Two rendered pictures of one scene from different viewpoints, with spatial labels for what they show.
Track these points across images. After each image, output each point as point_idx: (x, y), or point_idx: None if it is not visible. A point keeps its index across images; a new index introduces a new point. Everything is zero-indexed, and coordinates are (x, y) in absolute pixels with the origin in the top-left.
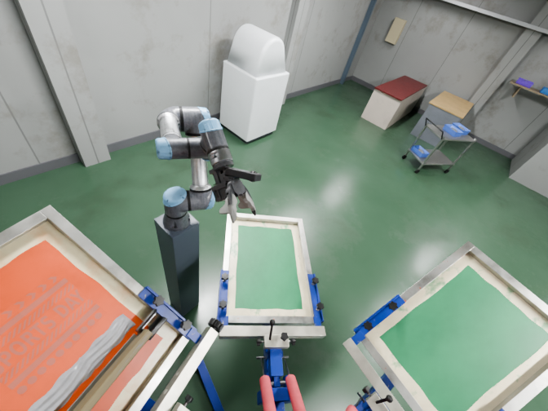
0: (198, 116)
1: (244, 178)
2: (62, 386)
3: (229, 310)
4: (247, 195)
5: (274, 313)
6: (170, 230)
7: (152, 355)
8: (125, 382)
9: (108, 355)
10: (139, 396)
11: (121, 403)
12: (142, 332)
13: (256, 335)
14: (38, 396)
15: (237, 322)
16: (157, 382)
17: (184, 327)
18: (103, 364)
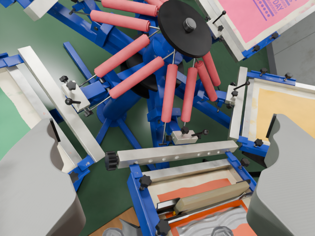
0: None
1: None
2: (233, 219)
3: (63, 170)
4: (18, 223)
5: (31, 118)
6: None
7: (169, 188)
8: (194, 188)
9: (203, 217)
10: (191, 171)
11: (198, 179)
12: (183, 209)
13: (81, 120)
14: (245, 225)
15: (75, 150)
16: (176, 168)
17: (149, 180)
18: (206, 213)
